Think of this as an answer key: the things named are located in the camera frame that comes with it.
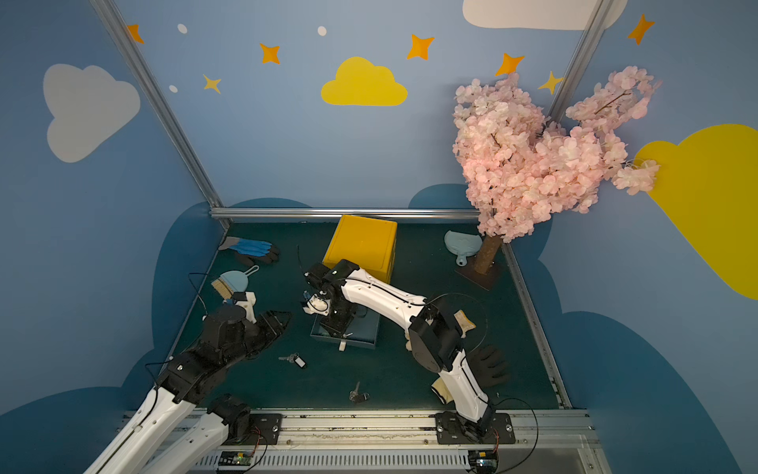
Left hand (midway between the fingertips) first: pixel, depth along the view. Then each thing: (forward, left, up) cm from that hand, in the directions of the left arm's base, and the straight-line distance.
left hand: (292, 313), depth 74 cm
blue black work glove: (+33, +27, -17) cm, 46 cm away
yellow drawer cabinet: (+22, -19, +2) cm, 29 cm away
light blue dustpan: (+41, -55, -19) cm, 71 cm away
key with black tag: (-5, +3, -19) cm, 20 cm away
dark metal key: (-15, -17, -20) cm, 30 cm away
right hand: (+2, -11, -11) cm, 16 cm away
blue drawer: (+2, -17, -16) cm, 23 cm away
